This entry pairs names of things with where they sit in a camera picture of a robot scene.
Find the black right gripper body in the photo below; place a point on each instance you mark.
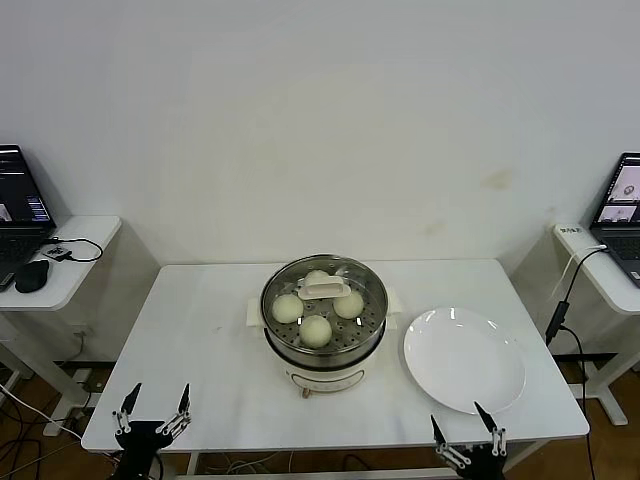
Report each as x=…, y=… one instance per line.
x=477, y=462

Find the white floor power strip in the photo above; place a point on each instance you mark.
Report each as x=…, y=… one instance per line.
x=56, y=428

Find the stainless steel steamer basket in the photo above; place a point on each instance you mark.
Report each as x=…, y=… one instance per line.
x=325, y=357

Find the round glass pot lid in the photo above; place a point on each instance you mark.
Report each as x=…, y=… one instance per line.
x=324, y=290

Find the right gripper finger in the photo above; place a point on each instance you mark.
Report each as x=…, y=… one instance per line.
x=445, y=442
x=497, y=435

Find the white side table with mouse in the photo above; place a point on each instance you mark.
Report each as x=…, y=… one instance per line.
x=85, y=230

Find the small black labelled device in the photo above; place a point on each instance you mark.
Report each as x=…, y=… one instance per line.
x=56, y=253

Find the white side table with strip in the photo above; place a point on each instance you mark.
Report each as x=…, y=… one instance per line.
x=605, y=282

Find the black laptop with dark screen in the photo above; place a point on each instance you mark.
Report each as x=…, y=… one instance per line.
x=20, y=190

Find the cream electric cooker base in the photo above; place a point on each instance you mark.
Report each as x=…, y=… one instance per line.
x=325, y=382

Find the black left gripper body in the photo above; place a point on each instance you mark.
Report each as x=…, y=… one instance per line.
x=145, y=442

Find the white steamed baozi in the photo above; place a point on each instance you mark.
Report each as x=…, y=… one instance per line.
x=348, y=306
x=315, y=331
x=286, y=309
x=316, y=276

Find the white main table frame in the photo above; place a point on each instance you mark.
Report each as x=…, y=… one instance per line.
x=325, y=474

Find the round white plate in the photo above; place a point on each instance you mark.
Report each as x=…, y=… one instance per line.
x=465, y=360

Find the grey laptop with bright windows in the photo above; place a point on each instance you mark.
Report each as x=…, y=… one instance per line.
x=620, y=245

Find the black computer mouse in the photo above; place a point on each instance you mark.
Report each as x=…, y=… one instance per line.
x=31, y=277

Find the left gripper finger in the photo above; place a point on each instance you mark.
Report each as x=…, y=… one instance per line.
x=127, y=410
x=183, y=407

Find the white wall socket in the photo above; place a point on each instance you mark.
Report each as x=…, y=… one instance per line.
x=81, y=330

